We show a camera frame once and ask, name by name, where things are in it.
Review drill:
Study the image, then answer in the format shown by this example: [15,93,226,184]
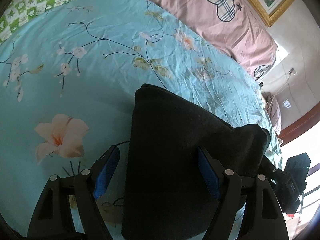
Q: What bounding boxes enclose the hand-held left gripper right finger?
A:
[197,146,287,240]

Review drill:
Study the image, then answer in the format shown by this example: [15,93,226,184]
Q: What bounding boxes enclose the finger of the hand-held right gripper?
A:
[261,154,278,181]

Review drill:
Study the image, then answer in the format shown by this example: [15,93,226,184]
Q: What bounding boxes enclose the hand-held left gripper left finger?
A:
[26,145,120,240]

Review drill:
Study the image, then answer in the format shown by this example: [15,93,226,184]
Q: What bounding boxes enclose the black pants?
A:
[121,83,272,240]

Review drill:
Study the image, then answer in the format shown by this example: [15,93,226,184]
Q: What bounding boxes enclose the peach pink cloth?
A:
[262,92,283,136]

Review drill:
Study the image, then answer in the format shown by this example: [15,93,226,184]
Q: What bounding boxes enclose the light blue floral bed sheet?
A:
[0,0,283,240]

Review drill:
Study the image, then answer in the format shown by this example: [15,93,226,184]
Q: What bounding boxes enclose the pink quilt with plaid hearts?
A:
[69,0,279,82]

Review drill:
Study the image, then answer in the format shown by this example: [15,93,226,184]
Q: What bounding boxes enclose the green checkered pillow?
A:
[0,0,80,44]

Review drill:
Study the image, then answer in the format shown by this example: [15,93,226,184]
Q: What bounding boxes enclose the brown wooden bed frame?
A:
[277,102,320,141]

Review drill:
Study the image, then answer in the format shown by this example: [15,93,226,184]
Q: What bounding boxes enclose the white cable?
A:
[265,74,293,107]

